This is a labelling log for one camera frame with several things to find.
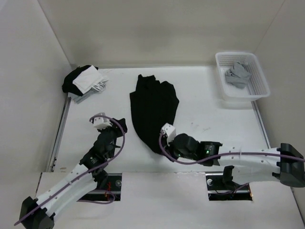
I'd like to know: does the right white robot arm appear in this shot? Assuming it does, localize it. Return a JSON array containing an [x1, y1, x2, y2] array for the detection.
[[167, 134, 305, 189]]

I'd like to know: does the folded white tank top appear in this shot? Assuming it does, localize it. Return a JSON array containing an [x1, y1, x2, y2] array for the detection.
[[72, 65, 108, 94]]

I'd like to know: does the white plastic basket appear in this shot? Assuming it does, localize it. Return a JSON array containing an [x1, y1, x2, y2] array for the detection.
[[215, 52, 270, 102]]

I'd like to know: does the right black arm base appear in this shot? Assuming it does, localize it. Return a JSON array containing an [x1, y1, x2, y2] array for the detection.
[[205, 166, 252, 201]]

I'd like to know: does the folded grey tank top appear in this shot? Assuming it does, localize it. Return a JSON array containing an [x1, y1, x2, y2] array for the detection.
[[68, 88, 97, 104]]

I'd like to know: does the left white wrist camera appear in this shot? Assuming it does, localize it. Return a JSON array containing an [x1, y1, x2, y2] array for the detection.
[[89, 113, 112, 130]]

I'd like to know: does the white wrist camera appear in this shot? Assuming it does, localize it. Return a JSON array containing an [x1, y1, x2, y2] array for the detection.
[[89, 113, 112, 130], [161, 123, 176, 146]]

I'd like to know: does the folded black tank top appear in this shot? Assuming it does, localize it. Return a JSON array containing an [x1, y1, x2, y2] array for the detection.
[[62, 65, 90, 96]]

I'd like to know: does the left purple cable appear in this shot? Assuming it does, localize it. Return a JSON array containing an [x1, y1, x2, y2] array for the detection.
[[14, 115, 126, 226]]

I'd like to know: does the grey tank top in basket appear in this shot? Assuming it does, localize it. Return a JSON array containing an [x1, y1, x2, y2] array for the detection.
[[224, 62, 252, 89]]

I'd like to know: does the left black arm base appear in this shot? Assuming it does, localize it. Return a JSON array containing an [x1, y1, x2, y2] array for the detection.
[[80, 173, 122, 202]]

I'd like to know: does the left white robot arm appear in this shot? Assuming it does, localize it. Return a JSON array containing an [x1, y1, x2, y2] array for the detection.
[[15, 113, 127, 229]]

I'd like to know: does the black tank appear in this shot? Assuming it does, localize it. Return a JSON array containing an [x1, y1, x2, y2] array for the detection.
[[62, 65, 90, 96], [130, 74, 179, 154]]

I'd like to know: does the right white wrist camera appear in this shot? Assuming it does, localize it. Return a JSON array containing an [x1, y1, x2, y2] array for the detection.
[[161, 123, 176, 146]]

